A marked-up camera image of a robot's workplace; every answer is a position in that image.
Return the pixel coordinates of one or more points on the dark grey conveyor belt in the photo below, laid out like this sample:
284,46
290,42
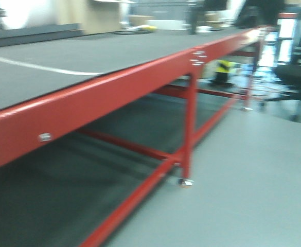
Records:
28,71

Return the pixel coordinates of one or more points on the yellow black bollard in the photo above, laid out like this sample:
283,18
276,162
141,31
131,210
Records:
223,69

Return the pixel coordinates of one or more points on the black office chair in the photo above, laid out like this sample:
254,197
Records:
290,76

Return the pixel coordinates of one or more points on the red conveyor frame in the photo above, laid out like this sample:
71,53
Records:
62,184

